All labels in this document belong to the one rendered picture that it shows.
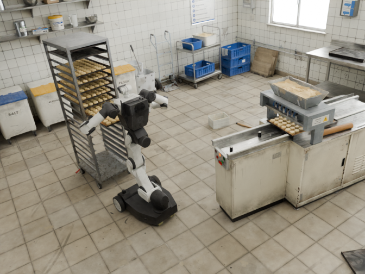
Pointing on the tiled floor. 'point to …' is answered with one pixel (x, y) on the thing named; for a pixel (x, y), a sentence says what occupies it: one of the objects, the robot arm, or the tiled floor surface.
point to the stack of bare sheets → (355, 260)
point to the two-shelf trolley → (203, 60)
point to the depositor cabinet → (325, 162)
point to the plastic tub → (218, 120)
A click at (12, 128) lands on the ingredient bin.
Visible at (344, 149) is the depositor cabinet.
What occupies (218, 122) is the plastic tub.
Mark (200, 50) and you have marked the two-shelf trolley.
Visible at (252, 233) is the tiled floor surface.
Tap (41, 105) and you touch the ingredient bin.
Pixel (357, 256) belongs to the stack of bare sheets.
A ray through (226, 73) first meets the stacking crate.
